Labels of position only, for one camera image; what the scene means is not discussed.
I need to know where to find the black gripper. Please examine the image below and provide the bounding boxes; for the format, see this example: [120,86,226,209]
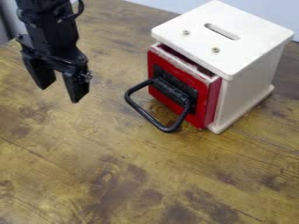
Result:
[16,11,92,103]

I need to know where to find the black metal drawer handle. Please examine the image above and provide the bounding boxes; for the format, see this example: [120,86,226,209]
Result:
[124,65,199,133]

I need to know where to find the red drawer front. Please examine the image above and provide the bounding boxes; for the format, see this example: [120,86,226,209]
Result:
[147,44,222,129]

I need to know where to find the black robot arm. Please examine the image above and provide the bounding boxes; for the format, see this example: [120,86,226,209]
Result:
[15,0,91,103]

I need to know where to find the white wooden box cabinet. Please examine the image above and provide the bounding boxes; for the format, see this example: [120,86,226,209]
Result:
[151,0,295,134]

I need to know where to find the black cable loop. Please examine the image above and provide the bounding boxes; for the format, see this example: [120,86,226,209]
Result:
[58,0,87,23]

